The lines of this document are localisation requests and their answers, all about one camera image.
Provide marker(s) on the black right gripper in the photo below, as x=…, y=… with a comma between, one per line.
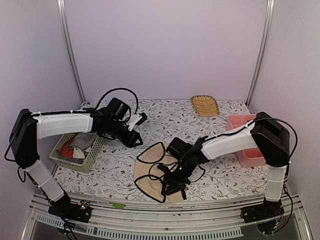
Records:
x=172, y=187

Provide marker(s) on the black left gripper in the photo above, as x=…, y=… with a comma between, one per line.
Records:
x=129, y=142

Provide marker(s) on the beige garment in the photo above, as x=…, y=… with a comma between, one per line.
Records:
x=148, y=178

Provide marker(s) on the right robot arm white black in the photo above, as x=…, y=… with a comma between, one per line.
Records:
x=255, y=136

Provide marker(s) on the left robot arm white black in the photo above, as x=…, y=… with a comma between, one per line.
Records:
x=32, y=127

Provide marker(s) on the floral tablecloth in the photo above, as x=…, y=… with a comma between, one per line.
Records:
x=112, y=175

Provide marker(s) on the cream perforated laundry basket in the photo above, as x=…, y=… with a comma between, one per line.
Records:
x=82, y=161

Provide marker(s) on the green tape piece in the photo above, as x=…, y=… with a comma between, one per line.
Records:
x=117, y=205

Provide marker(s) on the red garment in basket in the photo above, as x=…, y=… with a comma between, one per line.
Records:
x=66, y=150

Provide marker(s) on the yellow woven bamboo tray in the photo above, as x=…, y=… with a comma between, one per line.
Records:
x=205, y=106

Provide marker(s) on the pink divided organizer box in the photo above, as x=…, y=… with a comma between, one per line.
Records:
x=249, y=157

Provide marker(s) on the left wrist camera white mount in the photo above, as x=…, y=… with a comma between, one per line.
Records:
x=136, y=120

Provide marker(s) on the aluminium front rail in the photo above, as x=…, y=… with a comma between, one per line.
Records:
x=186, y=220

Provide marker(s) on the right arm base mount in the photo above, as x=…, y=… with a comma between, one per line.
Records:
x=265, y=210

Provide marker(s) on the right aluminium frame post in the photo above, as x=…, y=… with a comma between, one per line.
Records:
x=270, y=4

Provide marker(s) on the aluminium frame post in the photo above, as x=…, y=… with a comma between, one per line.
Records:
x=270, y=4
x=61, y=8

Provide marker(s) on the left aluminium frame post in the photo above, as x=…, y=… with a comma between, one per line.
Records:
x=61, y=8

